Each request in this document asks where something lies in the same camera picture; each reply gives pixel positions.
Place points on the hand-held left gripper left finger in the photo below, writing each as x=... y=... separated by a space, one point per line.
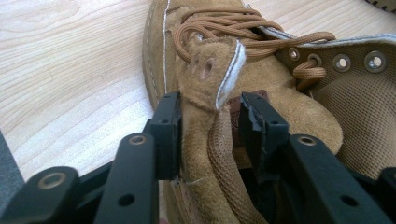
x=168 y=140

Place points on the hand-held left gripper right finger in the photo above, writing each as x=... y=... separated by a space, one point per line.
x=264 y=140

